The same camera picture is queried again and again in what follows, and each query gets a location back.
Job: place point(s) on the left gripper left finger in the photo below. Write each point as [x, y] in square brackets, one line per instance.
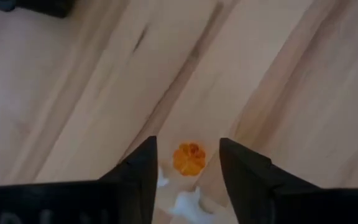
[129, 193]

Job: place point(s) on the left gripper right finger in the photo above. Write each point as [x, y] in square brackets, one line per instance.
[259, 189]

